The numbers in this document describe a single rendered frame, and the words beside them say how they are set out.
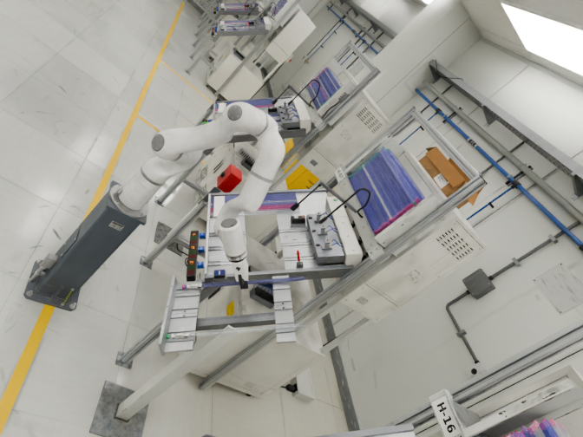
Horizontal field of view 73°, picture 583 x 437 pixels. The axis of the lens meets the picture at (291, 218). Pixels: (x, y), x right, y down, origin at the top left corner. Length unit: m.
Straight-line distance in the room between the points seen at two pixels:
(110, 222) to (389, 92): 3.88
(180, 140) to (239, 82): 4.73
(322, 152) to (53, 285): 2.06
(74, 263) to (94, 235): 0.21
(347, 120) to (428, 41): 2.17
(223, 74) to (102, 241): 4.61
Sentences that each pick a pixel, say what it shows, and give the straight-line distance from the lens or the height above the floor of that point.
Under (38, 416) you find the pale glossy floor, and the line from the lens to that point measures 2.11.
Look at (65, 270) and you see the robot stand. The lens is 2.21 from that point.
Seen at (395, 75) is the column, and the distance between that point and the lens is 5.06.
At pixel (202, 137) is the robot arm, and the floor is 1.22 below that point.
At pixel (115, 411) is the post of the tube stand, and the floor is 0.01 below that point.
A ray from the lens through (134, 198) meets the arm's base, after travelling 1.87.
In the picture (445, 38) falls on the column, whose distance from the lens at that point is 5.17.
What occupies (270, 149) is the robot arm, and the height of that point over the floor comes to 1.42.
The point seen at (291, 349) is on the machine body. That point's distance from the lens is 2.39.
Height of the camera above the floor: 1.83
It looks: 21 degrees down
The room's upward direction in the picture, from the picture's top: 49 degrees clockwise
